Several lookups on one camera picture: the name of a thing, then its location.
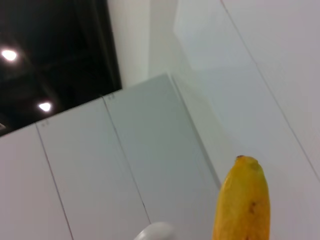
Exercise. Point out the yellow banana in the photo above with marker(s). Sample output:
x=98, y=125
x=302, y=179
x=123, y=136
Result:
x=242, y=205

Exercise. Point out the round ceiling light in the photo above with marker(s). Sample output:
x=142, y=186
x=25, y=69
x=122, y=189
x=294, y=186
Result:
x=8, y=55
x=45, y=106

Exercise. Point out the white rounded plastic housing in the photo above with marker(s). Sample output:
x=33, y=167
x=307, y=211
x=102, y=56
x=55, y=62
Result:
x=155, y=232

